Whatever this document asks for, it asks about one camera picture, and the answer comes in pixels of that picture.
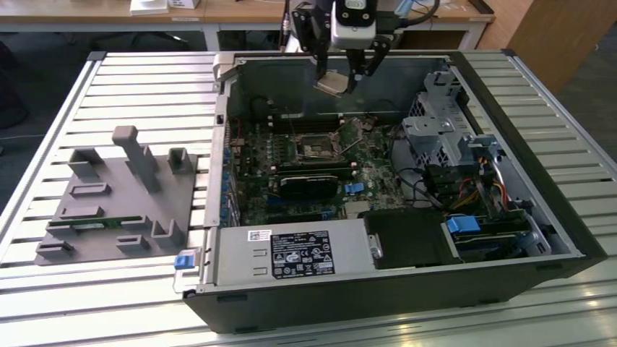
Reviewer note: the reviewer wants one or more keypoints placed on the silver chipset heatsink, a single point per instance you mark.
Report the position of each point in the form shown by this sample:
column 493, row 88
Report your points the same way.
column 357, row 209

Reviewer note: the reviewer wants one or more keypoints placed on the black graphics card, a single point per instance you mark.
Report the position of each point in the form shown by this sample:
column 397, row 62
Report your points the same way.
column 308, row 188

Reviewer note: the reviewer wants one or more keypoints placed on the black RAM slot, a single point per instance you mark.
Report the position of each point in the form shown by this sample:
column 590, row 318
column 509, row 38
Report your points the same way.
column 313, row 122
column 313, row 130
column 313, row 174
column 313, row 171
column 313, row 168
column 313, row 118
column 313, row 165
column 313, row 126

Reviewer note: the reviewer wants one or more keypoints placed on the black open PC case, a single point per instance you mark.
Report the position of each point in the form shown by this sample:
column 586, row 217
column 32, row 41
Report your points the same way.
column 337, row 311

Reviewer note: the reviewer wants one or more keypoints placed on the blue board connector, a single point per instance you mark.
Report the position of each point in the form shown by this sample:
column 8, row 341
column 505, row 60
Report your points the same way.
column 353, row 188

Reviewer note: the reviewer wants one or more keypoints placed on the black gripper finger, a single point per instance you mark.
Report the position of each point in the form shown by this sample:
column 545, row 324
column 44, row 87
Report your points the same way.
column 354, row 72
column 308, row 39

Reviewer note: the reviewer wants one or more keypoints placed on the silver power supply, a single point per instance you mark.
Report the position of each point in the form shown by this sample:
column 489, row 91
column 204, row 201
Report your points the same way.
column 241, row 253

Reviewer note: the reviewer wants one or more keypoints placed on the dark office chair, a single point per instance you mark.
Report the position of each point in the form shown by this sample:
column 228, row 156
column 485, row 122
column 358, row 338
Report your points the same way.
column 12, row 105

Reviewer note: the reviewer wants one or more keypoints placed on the wooden desk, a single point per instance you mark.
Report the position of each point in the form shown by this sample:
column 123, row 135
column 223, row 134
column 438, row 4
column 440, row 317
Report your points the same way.
column 72, row 16

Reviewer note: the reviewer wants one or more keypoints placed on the green motherboard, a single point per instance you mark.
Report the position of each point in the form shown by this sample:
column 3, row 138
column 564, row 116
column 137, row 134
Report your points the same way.
column 376, row 180

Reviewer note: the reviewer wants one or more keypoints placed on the blue disk carrier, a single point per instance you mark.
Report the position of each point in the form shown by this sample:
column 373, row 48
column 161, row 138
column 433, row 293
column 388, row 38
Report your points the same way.
column 462, row 225

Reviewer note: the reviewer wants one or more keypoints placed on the blue case latch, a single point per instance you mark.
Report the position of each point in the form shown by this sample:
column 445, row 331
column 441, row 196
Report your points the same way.
column 181, row 262

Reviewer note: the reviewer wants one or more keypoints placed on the CPU socket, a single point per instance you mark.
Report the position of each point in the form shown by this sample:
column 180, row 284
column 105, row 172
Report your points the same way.
column 316, row 148

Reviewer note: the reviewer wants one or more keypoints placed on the grey parts rack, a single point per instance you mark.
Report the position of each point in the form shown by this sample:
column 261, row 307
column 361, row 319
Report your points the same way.
column 120, row 202

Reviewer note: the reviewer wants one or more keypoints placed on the silver topped CPU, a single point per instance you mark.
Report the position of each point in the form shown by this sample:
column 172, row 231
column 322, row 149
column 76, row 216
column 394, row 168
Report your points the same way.
column 332, row 83

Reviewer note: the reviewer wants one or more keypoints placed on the round coin battery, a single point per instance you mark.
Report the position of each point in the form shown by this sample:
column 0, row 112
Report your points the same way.
column 368, row 124

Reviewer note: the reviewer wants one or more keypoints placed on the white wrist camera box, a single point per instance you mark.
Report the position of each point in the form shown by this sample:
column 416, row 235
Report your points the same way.
column 354, row 32

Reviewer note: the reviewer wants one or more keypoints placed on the plain white box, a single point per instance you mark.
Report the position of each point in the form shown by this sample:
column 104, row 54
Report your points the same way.
column 149, row 7

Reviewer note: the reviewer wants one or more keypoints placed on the silver perforated drive cage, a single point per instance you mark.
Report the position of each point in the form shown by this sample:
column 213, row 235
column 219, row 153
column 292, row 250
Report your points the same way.
column 424, row 130

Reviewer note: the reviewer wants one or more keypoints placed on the wooden cabinet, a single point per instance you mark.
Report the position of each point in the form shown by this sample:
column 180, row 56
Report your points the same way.
column 554, row 36

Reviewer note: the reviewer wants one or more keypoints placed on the green RAM stick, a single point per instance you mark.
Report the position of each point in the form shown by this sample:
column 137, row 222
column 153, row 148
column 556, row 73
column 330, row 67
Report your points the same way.
column 113, row 221

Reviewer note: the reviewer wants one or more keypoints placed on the black plastic shroud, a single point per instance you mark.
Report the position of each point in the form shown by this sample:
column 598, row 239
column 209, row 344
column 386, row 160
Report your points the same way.
column 409, row 238

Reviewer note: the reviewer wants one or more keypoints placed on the white box with print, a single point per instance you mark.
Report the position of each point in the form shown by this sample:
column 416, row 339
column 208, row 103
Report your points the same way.
column 191, row 4

